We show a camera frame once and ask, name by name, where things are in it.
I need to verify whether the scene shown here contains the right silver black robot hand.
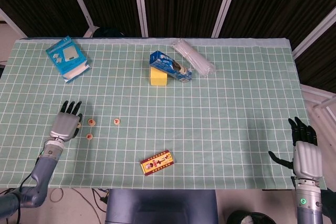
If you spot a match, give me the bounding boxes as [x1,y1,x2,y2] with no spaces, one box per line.
[268,116,323,180]

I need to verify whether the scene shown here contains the black round bin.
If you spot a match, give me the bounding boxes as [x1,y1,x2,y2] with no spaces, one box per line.
[227,210,276,224]

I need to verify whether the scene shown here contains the yellow red card box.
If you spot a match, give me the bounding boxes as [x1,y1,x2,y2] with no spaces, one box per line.
[140,149,176,176]

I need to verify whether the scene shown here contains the yellow sponge block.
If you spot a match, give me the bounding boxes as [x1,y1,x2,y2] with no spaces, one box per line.
[150,67,169,87]

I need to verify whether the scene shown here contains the black floor cable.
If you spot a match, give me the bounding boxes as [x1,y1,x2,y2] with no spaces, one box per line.
[91,187,111,212]

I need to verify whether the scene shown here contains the light blue scale box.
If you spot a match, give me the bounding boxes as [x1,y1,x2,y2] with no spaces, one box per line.
[45,35,92,84]

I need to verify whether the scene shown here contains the white metal rack frame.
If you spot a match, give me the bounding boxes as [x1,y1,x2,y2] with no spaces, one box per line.
[300,83,336,120]

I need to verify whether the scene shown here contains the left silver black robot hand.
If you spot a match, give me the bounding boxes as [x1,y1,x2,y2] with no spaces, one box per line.
[49,100,83,142]

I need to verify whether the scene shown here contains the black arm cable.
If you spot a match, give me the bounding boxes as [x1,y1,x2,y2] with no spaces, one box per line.
[17,152,45,219]

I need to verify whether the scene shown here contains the dark blue carton box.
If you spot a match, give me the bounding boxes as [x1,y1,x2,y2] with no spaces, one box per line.
[149,50,193,83]

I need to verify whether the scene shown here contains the white frame post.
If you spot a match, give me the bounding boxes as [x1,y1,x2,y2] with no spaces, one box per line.
[291,6,336,59]
[211,0,242,38]
[62,0,95,32]
[132,0,149,38]
[0,7,27,38]

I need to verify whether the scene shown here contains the black object behind table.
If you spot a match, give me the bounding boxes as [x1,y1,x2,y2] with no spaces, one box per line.
[93,26,126,38]

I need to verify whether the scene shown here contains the green checked tablecloth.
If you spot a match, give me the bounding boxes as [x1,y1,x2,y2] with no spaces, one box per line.
[0,37,328,190]

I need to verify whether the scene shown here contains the grey-blue robot torso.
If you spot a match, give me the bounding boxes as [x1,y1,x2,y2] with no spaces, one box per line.
[105,189,219,224]

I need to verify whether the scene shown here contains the clear plastic straw bundle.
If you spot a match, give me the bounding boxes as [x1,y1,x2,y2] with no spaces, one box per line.
[171,38,217,79]

